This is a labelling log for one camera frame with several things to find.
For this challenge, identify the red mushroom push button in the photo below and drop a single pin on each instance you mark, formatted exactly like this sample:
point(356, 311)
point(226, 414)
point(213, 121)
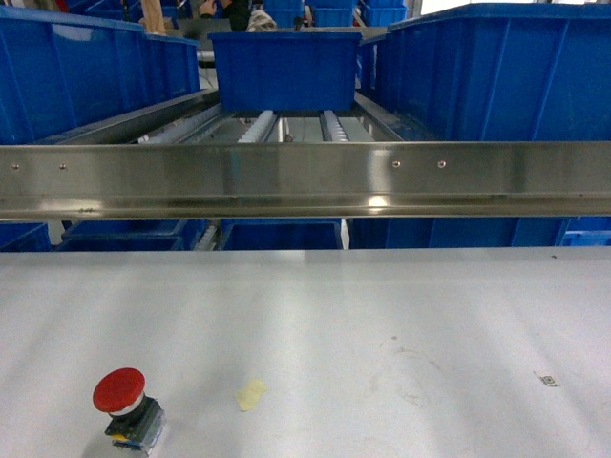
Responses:
point(136, 419)

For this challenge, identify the white roller conveyor track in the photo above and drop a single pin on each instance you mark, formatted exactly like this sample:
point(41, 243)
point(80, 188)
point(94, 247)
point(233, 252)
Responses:
point(260, 130)

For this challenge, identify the centre blue plastic bin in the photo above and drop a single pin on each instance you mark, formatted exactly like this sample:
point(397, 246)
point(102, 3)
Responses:
point(286, 70)

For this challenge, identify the blue plastic bin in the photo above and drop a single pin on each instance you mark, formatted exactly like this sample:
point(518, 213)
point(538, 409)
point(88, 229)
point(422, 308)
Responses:
point(286, 70)
point(497, 72)
point(62, 71)

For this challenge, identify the yellow tape scrap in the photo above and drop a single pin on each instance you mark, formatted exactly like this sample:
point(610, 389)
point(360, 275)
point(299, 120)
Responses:
point(248, 397)

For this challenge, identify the right blue plastic bin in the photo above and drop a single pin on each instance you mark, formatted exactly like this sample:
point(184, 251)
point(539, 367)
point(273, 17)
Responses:
point(497, 72)

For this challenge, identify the small QR code sticker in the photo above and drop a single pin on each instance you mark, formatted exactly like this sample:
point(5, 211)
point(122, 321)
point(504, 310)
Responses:
point(547, 379)

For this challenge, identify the left blue plastic bin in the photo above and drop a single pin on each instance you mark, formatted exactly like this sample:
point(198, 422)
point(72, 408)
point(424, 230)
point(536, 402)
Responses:
point(62, 71)

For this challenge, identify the stainless steel shelf rail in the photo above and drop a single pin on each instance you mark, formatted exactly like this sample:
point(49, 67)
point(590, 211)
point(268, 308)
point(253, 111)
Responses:
point(306, 180)

